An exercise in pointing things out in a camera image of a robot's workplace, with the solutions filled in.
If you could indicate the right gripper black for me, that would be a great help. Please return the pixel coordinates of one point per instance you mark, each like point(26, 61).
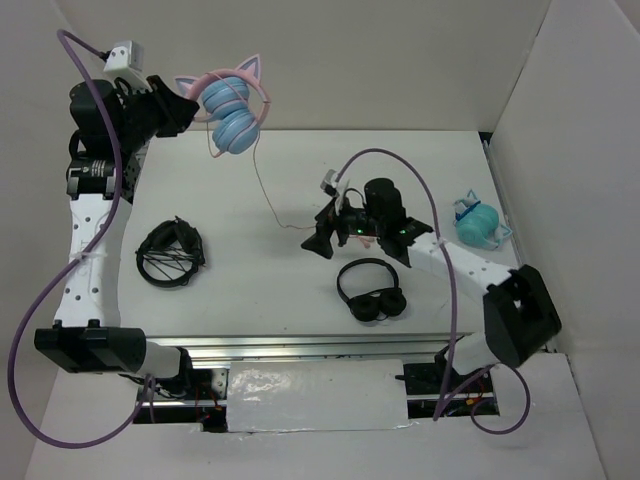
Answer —
point(320, 241)

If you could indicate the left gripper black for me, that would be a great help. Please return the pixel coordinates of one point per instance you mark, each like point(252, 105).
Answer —
point(174, 110)

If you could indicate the pink blue cat-ear headphones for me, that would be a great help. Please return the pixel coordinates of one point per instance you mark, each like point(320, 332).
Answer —
point(232, 98)

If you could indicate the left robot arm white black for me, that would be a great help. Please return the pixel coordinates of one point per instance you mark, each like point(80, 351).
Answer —
point(115, 123)

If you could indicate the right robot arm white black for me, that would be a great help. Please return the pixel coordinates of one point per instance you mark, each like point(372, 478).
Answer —
point(416, 245)

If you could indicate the black on-ear headphones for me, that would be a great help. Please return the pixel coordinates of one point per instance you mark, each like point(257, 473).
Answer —
point(378, 303)

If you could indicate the teal cat-ear headphones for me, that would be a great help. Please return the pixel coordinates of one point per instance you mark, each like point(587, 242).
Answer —
point(478, 224)

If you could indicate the white foil-taped panel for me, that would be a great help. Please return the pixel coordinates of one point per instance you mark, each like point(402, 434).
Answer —
point(327, 395)

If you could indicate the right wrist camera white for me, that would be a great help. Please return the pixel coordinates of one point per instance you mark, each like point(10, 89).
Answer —
point(335, 188)

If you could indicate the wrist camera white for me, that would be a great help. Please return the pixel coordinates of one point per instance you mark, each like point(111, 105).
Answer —
point(335, 188)
point(124, 64)

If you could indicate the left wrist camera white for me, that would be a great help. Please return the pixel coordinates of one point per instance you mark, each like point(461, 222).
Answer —
point(124, 64)

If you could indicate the left aluminium side rail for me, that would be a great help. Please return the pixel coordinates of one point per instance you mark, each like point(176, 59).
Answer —
point(132, 172)

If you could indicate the aluminium front rail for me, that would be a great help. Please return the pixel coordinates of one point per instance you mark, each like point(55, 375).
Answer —
point(218, 350)

